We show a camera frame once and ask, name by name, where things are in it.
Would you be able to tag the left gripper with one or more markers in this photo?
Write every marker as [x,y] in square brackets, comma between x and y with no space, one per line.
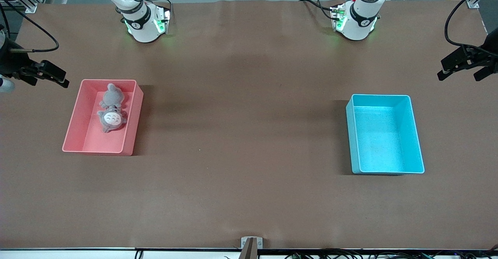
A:
[491,53]

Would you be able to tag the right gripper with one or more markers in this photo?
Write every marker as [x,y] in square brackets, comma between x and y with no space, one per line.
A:
[11,62]

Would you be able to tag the plain grey plush toy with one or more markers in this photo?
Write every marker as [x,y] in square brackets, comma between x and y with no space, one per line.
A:
[113,94]

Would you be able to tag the grey plush toy white face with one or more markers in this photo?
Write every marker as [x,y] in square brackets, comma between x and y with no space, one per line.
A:
[111,121]

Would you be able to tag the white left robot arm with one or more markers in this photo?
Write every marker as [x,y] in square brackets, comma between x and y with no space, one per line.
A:
[360,21]

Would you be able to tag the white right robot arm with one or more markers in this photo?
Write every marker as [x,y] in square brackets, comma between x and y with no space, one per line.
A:
[142,25]

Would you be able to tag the pink plastic box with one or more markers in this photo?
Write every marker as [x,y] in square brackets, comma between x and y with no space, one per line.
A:
[97,142]

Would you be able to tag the blue plastic box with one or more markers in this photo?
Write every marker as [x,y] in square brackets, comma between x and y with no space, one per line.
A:
[385,142]

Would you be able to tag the brown table mat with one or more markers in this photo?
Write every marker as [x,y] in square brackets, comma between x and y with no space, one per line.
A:
[249,196]

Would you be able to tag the silver camera mount bracket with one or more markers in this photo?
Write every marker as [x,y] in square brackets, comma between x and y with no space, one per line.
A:
[244,242]

